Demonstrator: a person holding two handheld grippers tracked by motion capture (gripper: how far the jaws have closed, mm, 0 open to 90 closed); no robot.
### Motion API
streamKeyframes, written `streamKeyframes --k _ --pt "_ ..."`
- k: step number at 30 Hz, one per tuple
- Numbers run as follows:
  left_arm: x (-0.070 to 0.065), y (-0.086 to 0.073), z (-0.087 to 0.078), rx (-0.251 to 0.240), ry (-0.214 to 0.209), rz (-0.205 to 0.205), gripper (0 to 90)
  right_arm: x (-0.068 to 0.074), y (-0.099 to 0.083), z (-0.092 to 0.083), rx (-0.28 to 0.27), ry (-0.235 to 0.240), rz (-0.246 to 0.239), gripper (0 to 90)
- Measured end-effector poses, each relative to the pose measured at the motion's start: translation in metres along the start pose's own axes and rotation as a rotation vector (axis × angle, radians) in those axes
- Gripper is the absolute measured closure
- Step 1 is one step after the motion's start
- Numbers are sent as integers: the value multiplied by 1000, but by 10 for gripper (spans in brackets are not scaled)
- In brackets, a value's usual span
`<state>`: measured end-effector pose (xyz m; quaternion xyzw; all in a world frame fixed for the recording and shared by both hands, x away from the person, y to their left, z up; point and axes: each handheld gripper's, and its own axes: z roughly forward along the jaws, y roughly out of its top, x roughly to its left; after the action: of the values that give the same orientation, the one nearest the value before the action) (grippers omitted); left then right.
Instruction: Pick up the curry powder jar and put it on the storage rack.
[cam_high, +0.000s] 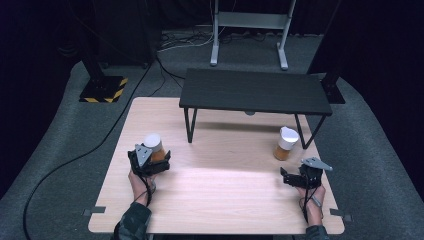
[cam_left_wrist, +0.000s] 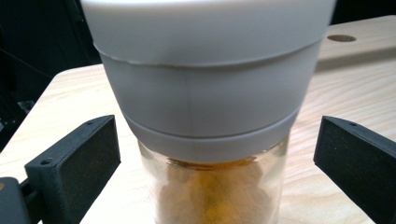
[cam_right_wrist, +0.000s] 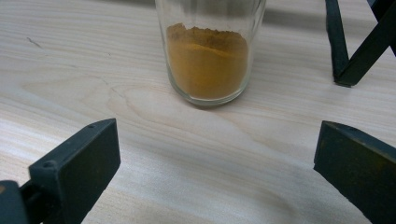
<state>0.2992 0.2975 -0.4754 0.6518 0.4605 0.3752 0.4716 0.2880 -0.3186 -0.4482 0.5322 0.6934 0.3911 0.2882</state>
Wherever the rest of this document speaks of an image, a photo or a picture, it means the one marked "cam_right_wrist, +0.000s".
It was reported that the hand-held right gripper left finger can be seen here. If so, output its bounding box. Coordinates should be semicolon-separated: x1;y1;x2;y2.
19;118;121;224

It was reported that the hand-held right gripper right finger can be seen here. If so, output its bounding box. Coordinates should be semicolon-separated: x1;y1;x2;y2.
313;120;396;224

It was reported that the white small object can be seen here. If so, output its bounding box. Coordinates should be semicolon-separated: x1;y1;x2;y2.
154;0;267;108

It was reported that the black shelf with hairpin legs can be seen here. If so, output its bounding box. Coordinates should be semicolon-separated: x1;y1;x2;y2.
325;0;396;88

